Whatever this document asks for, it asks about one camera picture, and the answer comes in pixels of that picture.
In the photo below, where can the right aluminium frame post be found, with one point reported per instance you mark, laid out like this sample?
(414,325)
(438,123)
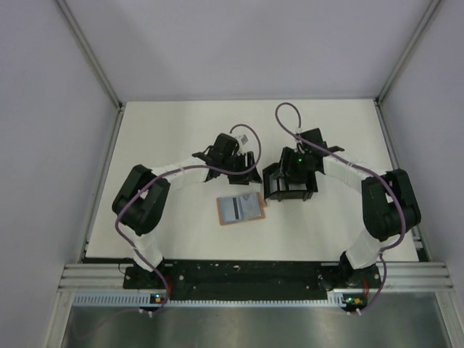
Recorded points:
(419,33)

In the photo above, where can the black plastic card box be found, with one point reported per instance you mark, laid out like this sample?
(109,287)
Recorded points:
(279,186)

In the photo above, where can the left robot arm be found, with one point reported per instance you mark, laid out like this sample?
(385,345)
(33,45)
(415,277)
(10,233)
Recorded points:
(141,200)

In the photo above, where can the aluminium front rail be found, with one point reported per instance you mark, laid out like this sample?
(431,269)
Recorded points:
(401,277)

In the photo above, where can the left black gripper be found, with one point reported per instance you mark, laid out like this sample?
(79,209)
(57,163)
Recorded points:
(251,176)

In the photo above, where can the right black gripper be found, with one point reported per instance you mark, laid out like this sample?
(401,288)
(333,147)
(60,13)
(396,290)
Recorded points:
(288,157)

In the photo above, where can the left aluminium frame post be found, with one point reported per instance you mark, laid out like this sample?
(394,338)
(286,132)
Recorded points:
(88,53)

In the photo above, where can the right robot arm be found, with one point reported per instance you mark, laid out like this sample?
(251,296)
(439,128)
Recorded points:
(389,206)

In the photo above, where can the brown leather card holder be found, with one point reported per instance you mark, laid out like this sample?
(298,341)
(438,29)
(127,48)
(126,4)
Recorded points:
(262,204)

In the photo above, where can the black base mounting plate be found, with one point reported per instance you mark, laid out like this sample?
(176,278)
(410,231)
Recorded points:
(249,280)

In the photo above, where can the grey slotted cable duct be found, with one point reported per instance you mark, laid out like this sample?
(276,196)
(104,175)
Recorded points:
(100,299)

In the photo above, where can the shiny metal sheet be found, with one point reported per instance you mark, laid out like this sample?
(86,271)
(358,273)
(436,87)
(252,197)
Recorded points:
(395,320)

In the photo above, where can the aluminium frame post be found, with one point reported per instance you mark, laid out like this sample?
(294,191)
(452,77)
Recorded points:
(419,33)
(88,53)

